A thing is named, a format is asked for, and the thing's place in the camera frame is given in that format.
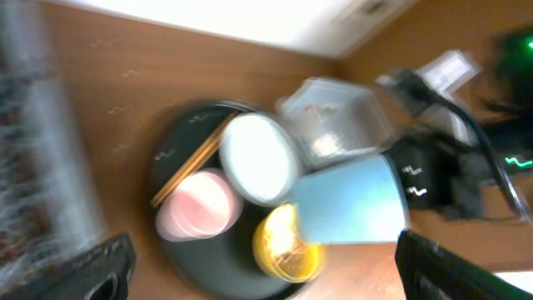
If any pink plastic cup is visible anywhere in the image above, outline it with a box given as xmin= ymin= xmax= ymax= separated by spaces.
xmin=155 ymin=168 xmax=243 ymax=243

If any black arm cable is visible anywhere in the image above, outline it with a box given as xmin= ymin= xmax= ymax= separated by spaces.
xmin=374 ymin=68 xmax=533 ymax=222

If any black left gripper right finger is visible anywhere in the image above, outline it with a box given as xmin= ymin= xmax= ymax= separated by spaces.
xmin=395 ymin=230 xmax=532 ymax=300

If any light blue plastic cup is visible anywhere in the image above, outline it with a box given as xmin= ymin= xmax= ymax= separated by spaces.
xmin=289 ymin=155 xmax=409 ymax=244

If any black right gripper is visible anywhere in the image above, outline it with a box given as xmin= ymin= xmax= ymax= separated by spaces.
xmin=384 ymin=132 xmax=483 ymax=219

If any grey plastic dishwasher rack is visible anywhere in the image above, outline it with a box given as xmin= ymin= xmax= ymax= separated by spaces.
xmin=1 ymin=1 xmax=107 ymax=293

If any yellow bowl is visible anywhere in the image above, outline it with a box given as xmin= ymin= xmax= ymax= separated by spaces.
xmin=252 ymin=204 xmax=326 ymax=283

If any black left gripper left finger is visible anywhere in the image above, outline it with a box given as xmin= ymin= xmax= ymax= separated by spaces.
xmin=1 ymin=233 xmax=137 ymax=300

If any white round plate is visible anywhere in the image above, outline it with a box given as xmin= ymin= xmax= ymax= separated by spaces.
xmin=219 ymin=112 xmax=302 ymax=207

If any clear plastic waste bin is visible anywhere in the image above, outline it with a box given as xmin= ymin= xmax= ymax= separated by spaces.
xmin=276 ymin=77 xmax=394 ymax=169

